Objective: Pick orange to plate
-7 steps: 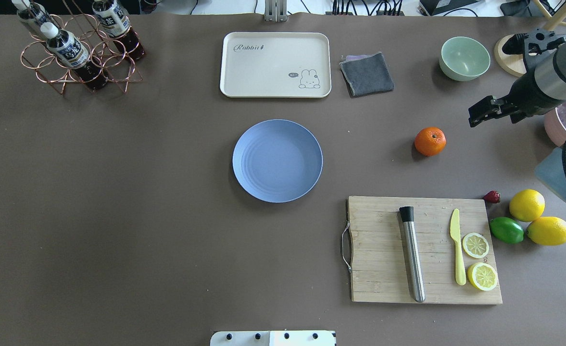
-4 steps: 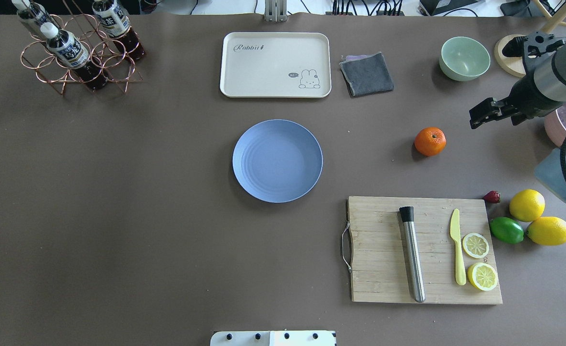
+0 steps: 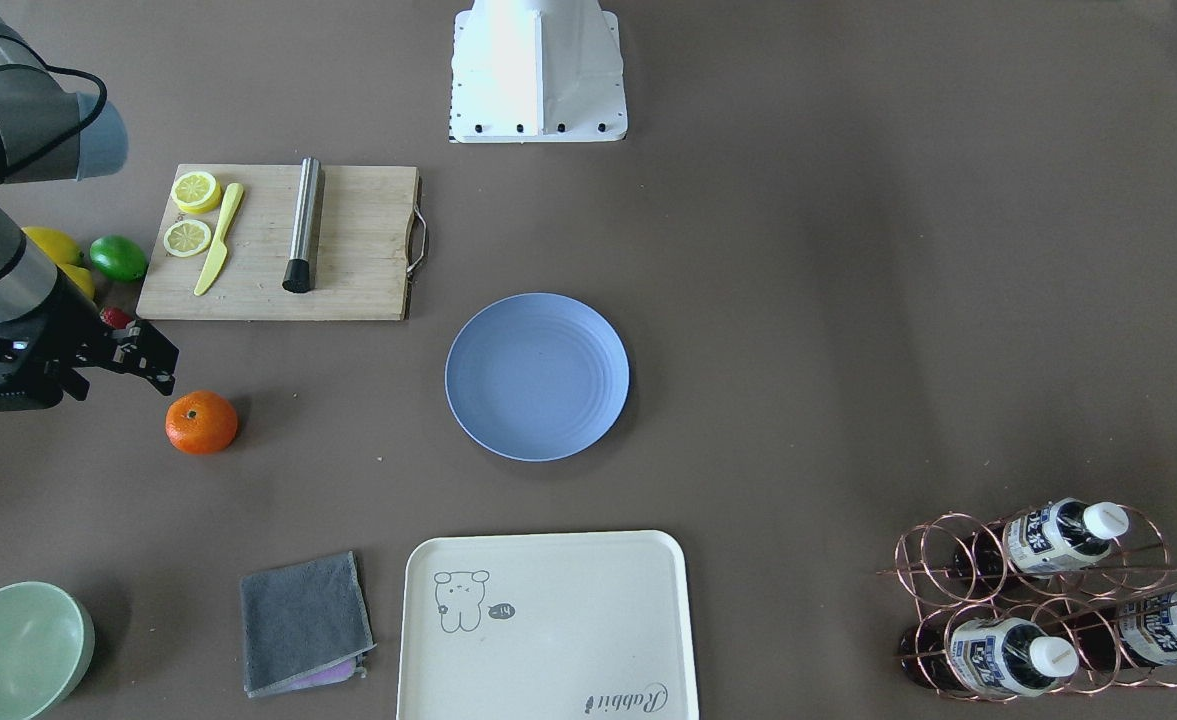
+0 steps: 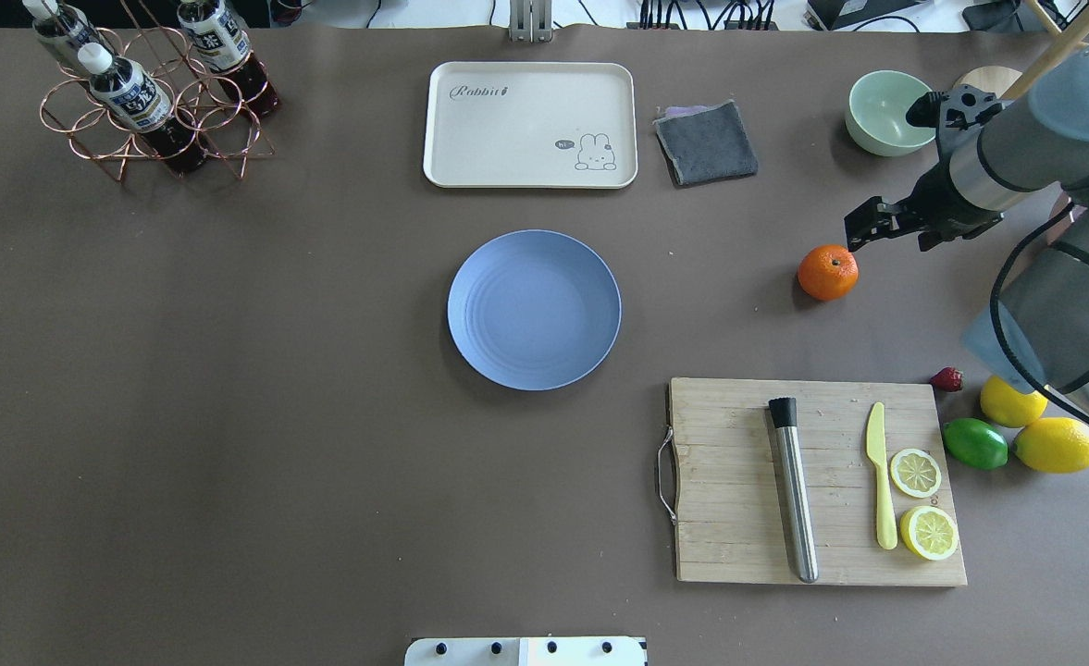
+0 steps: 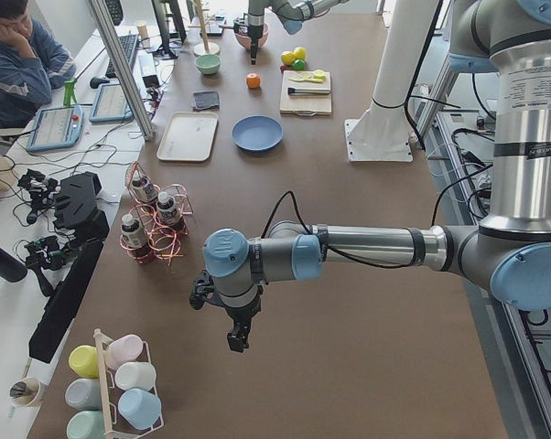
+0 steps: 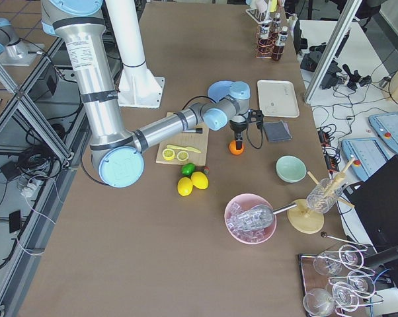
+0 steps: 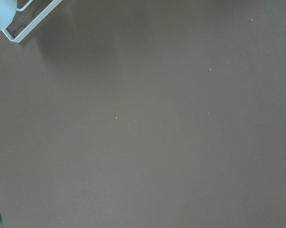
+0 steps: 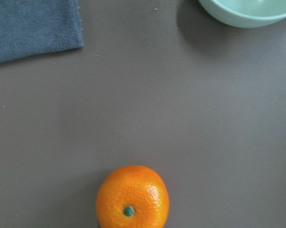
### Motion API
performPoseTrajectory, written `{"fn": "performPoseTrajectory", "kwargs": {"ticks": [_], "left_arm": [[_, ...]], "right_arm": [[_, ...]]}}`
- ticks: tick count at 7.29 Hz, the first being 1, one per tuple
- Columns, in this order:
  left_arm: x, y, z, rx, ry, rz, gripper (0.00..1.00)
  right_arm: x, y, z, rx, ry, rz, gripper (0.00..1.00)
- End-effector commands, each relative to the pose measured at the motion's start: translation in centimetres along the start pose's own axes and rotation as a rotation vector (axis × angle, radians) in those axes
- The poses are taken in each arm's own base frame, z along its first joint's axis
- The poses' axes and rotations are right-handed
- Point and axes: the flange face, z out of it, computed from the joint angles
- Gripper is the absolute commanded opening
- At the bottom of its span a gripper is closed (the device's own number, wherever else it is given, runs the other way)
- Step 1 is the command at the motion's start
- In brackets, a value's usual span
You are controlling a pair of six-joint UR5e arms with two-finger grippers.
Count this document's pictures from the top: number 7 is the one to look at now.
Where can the white wire cup rack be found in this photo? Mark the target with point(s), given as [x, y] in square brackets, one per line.
[28, 16]

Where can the light blue cup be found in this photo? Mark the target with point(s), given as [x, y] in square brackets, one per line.
[8, 10]

